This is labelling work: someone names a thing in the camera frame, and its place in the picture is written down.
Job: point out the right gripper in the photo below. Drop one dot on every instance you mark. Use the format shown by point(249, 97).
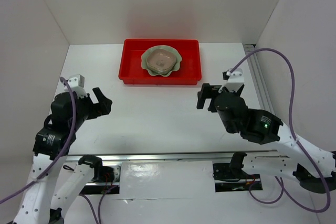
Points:
point(208, 91)

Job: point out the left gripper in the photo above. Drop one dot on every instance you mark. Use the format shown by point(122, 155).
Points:
point(103, 106)

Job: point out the brown square plate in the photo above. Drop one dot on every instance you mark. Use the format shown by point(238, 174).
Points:
point(161, 61)

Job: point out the large green scalloped bowl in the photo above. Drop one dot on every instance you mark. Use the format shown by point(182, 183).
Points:
point(168, 48)

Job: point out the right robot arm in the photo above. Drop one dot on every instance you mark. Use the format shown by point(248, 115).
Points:
point(299, 160)

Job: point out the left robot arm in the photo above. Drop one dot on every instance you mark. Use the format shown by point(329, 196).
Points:
point(42, 203)

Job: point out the red plastic bin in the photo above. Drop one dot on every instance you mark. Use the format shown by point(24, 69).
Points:
point(131, 72)

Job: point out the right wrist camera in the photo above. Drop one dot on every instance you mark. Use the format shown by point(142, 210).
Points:
point(233, 81)

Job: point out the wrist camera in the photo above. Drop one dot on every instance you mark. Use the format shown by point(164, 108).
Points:
point(77, 85)
point(233, 81)

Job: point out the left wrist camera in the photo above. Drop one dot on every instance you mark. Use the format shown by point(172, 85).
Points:
point(77, 85)

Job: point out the aluminium rail right side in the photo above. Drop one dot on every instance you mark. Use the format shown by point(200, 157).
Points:
point(260, 84)

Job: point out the aluminium rail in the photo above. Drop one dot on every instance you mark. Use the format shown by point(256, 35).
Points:
point(164, 157)
point(260, 84)

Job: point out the aluminium rail front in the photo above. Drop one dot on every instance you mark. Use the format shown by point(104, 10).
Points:
point(164, 157)

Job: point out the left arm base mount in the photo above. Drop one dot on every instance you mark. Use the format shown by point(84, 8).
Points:
point(107, 182)

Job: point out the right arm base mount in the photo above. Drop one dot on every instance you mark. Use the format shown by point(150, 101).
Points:
point(226, 181)

